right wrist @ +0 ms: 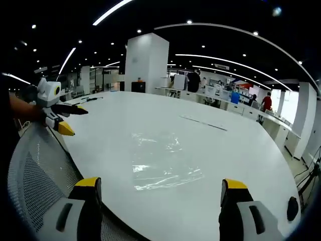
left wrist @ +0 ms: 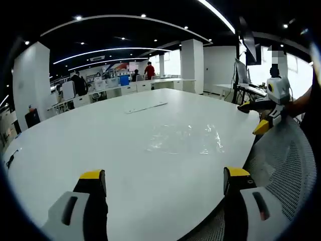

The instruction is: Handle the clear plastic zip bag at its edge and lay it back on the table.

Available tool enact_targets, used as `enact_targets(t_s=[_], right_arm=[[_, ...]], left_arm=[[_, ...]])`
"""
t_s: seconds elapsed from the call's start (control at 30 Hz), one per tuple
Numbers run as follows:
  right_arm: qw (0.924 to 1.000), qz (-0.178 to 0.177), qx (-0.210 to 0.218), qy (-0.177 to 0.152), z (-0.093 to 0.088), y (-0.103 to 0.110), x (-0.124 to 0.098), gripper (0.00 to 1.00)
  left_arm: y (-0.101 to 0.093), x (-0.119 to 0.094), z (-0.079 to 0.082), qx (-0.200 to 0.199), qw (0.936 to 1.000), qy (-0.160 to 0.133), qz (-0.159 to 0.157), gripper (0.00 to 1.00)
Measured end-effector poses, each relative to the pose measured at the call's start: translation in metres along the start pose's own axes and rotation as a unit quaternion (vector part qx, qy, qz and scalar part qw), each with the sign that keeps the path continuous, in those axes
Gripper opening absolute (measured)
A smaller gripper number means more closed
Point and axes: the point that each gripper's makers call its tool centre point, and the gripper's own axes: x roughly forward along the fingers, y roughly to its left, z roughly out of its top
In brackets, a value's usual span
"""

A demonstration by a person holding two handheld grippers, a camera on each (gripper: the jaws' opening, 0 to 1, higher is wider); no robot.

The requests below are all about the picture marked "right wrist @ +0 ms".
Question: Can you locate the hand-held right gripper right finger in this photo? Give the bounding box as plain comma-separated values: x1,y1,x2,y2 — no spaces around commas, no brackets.
218,178,285,241

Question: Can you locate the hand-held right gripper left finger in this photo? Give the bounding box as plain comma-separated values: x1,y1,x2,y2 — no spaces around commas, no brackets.
35,176,103,241

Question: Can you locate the clear plastic food packaging bag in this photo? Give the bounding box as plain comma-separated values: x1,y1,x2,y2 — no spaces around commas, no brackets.
131,150,205,191
130,132,183,154

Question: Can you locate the linear ceiling light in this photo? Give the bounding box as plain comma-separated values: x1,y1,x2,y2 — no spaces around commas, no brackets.
92,0,133,26
56,47,76,75

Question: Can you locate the grey mesh office chair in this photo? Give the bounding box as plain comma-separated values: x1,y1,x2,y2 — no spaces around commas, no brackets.
7,123,141,241

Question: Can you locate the black oval object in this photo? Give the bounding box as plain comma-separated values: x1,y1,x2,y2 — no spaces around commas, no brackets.
286,196,299,221

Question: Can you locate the small black cabinet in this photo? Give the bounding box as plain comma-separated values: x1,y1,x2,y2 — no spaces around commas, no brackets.
131,81,146,93

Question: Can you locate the black tripod stand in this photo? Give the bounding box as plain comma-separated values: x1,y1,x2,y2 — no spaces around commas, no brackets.
297,145,321,199

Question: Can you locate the long white counter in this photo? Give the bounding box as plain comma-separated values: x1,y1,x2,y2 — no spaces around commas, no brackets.
154,86,301,159

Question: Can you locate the white panel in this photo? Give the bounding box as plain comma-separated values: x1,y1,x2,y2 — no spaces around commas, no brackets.
173,74,188,90

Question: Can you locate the black cable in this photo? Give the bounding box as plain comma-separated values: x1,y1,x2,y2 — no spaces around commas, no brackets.
72,96,104,105

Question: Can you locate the grey table cable slot cover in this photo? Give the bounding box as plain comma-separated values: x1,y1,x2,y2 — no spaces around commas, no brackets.
179,114,228,132

